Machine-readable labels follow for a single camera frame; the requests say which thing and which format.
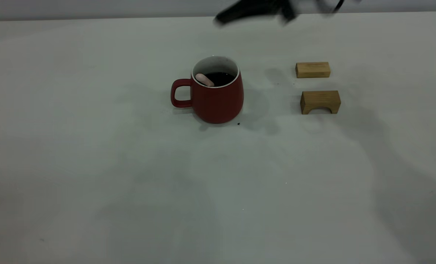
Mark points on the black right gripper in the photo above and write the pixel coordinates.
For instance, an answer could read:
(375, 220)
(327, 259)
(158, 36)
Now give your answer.
(269, 3)

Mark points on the flat wooden block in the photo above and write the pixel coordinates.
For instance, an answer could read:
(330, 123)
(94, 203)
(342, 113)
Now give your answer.
(312, 69)

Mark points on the arched wooden block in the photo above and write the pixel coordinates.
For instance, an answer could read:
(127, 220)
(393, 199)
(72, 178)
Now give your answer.
(319, 99)

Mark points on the red ceramic coffee cup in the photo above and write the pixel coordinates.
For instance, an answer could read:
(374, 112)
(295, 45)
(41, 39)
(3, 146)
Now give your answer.
(218, 104)

